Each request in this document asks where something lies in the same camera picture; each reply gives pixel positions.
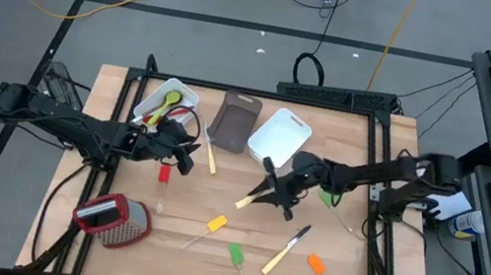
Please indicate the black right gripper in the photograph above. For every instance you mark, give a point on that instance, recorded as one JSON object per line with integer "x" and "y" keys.
{"x": 309, "y": 173}

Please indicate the black perforated computer case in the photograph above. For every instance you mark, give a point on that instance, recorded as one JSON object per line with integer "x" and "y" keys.
{"x": 332, "y": 94}

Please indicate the white plastic bin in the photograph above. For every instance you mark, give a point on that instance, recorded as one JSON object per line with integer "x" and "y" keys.
{"x": 144, "y": 106}
{"x": 281, "y": 133}

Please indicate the black aluminium frame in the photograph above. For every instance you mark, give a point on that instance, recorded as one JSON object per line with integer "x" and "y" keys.
{"x": 381, "y": 117}

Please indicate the white wipes canister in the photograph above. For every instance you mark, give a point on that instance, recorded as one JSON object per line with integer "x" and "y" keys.
{"x": 466, "y": 224}

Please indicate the white paper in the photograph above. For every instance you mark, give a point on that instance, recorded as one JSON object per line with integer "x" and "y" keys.
{"x": 456, "y": 208}

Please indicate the green silicone spoon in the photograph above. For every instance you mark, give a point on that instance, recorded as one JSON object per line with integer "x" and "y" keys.
{"x": 173, "y": 97}

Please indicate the black mesh box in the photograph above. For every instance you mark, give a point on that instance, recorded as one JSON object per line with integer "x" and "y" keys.
{"x": 60, "y": 81}

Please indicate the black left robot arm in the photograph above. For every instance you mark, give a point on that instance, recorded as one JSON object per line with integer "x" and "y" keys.
{"x": 77, "y": 127}

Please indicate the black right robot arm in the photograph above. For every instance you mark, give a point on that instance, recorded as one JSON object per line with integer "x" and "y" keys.
{"x": 394, "y": 175}

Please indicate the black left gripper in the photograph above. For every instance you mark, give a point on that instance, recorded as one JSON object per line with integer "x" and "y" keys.
{"x": 165, "y": 136}

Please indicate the red box grater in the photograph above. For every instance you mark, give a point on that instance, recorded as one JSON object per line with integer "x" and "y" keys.
{"x": 115, "y": 230}

